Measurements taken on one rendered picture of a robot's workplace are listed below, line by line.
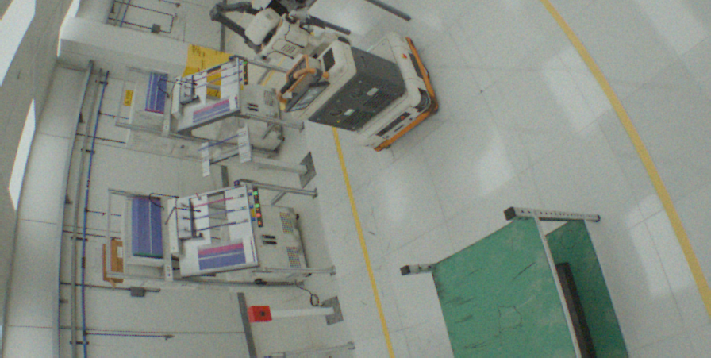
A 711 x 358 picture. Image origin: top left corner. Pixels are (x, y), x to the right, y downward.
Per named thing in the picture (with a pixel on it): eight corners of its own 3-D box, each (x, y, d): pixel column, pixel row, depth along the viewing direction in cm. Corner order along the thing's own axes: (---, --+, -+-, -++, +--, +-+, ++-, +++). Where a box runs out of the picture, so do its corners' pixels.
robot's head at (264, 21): (272, 26, 226) (257, 11, 223) (255, 48, 239) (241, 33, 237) (285, 20, 237) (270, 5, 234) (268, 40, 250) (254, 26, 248)
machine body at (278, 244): (299, 208, 380) (241, 201, 341) (314, 277, 347) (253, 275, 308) (270, 232, 420) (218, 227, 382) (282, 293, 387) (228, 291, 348)
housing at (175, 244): (182, 204, 318) (174, 198, 305) (186, 256, 295) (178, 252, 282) (174, 205, 318) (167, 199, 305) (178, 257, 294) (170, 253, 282)
